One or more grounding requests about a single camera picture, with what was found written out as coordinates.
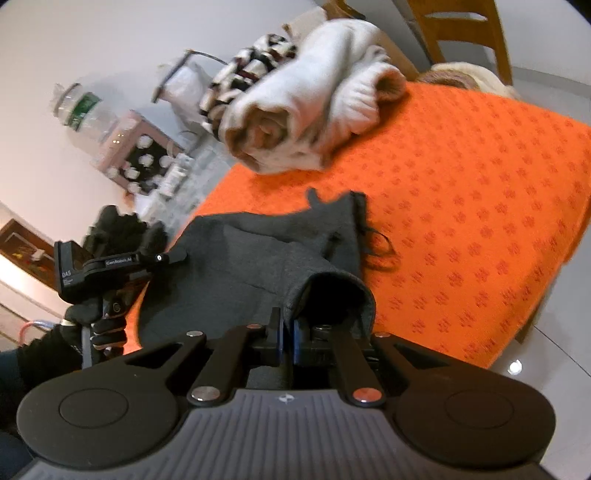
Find dark grey garment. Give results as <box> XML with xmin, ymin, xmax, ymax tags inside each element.
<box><xmin>137</xmin><ymin>191</ymin><xmax>376</xmax><ymax>347</ymax></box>

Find black folded clothes stack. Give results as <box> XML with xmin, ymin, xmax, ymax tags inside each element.
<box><xmin>82</xmin><ymin>205</ymin><xmax>168</xmax><ymax>258</ymax></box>

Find striped patterned clothes pile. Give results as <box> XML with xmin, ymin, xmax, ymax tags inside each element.
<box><xmin>199</xmin><ymin>34</ymin><xmax>297</xmax><ymax>139</ymax></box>

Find black gloved left hand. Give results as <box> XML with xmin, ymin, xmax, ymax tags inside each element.
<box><xmin>59</xmin><ymin>277</ymin><xmax>148</xmax><ymax>360</ymax></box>

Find brown wooden door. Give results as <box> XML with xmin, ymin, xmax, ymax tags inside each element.
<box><xmin>0</xmin><ymin>219</ymin><xmax>57</xmax><ymax>290</ymax></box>

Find checkered floral tablecloth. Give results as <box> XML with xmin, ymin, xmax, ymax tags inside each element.
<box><xmin>138</xmin><ymin>138</ymin><xmax>242</xmax><ymax>222</ymax></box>

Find pink water dispenser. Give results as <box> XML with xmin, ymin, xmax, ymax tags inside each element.
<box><xmin>94</xmin><ymin>110</ymin><xmax>182</xmax><ymax>195</ymax></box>

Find white power strip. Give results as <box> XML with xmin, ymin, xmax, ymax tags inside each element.
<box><xmin>158</xmin><ymin>153</ymin><xmax>193</xmax><ymax>199</ymax></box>

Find clear water bottle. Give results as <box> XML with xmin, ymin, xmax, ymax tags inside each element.
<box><xmin>50</xmin><ymin>83</ymin><xmax>118</xmax><ymax>145</ymax></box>

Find orange floral table mat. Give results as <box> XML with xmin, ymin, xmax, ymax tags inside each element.
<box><xmin>121</xmin><ymin>82</ymin><xmax>591</xmax><ymax>370</ymax></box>

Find white plastic bag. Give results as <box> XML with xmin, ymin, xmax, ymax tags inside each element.
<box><xmin>151</xmin><ymin>49</ymin><xmax>228</xmax><ymax>133</ymax></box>

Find cream white sweater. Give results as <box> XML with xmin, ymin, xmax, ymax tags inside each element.
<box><xmin>218</xmin><ymin>19</ymin><xmax>407</xmax><ymax>175</ymax></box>

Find right wooden chair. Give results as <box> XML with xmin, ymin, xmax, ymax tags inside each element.
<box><xmin>408</xmin><ymin>0</ymin><xmax>513</xmax><ymax>86</ymax></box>

